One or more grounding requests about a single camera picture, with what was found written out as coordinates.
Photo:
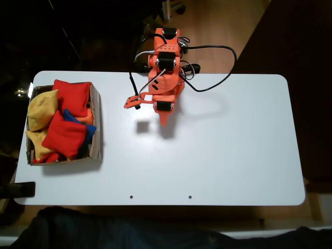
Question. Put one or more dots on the red bean bag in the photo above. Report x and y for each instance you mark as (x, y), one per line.
(75, 96)
(64, 137)
(50, 157)

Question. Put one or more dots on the cardboard box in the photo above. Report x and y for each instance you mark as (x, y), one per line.
(96, 145)

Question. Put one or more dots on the blue bean bag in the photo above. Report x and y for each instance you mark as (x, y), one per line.
(90, 129)

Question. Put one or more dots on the orange bean bag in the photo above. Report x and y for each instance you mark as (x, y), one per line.
(86, 118)

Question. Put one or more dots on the yellow bean bag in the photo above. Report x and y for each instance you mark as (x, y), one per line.
(36, 145)
(41, 109)

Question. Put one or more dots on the chair base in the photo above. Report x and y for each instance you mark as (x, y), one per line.
(168, 6)

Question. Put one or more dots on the person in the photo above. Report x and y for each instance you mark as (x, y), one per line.
(103, 230)

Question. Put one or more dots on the shiny metal object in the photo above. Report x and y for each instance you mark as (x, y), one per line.
(19, 93)

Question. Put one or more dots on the black table clamp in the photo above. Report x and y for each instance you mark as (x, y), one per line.
(23, 189)

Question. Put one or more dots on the orange camera mount with camera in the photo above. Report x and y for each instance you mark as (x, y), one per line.
(131, 101)

